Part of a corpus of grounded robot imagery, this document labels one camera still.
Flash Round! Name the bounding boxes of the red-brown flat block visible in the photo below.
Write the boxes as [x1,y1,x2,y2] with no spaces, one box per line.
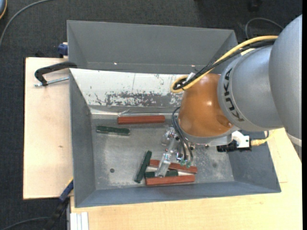
[149,159,199,174]
[144,174,196,187]
[117,115,166,126]

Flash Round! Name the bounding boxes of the pale wood flat board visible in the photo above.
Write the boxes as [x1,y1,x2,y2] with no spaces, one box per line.
[23,57,74,200]

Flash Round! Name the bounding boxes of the dark green flat block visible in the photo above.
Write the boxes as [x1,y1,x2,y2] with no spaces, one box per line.
[143,170,179,179]
[134,150,153,184]
[95,125,131,137]

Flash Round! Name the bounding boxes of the grey metal bin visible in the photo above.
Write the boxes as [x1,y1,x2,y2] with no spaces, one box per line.
[66,20,282,208]

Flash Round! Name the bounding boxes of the black cylinder on white bracket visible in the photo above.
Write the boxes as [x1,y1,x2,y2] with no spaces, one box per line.
[216,130,253,153]

